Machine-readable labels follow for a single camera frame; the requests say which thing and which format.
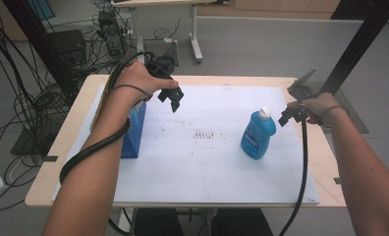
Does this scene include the black floor plate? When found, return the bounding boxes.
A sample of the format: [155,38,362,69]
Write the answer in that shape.
[10,127,69,156]

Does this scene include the person's right leg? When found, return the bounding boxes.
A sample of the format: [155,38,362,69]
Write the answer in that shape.
[211,207,275,236]

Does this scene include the black left wrist band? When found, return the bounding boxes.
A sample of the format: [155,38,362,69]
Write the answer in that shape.
[108,84,154,98]

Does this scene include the black wrist band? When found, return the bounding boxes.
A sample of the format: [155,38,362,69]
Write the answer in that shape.
[108,84,154,98]
[319,104,350,129]

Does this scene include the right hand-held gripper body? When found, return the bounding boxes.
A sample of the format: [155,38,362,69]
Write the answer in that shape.
[280,68,316,124]

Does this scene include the white table mat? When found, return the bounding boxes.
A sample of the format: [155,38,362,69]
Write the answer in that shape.
[51,84,320,205]

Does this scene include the blue bottle with white cap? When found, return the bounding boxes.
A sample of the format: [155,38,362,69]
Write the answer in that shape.
[240,105,277,160]

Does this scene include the black metal post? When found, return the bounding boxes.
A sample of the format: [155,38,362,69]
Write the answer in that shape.
[2,0,79,96]
[318,0,389,96]

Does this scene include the blue cardboard box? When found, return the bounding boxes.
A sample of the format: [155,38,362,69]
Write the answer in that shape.
[89,73,147,159]

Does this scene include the black equipment box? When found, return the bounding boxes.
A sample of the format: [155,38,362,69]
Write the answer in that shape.
[48,29,87,67]

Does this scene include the person's right hand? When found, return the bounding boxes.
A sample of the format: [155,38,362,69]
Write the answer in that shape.
[287,92,343,127]

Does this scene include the black right wrist band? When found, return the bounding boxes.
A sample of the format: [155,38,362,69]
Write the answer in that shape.
[319,104,350,129]

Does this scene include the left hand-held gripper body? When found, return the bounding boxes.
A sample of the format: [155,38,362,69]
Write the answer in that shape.
[142,38,181,81]

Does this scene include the person's left leg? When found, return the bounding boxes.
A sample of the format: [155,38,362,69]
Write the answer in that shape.
[133,207,186,236]

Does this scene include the light wooden table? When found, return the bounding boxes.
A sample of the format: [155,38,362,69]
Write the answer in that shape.
[25,74,348,208]

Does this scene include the teal panel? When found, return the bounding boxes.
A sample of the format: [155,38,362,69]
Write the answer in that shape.
[27,0,56,22]

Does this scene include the tangle of black floor cables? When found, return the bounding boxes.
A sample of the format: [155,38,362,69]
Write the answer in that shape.
[0,0,141,212]

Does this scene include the person's leg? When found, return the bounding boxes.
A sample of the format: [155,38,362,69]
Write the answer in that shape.
[133,207,186,236]
[211,207,275,236]

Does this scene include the person's left hand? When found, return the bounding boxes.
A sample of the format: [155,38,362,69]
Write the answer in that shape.
[112,60,180,107]

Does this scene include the black computer tower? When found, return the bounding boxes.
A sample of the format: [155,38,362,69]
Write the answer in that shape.
[97,9,127,57]

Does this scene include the white desk frame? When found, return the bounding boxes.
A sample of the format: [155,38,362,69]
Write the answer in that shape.
[110,0,231,69]

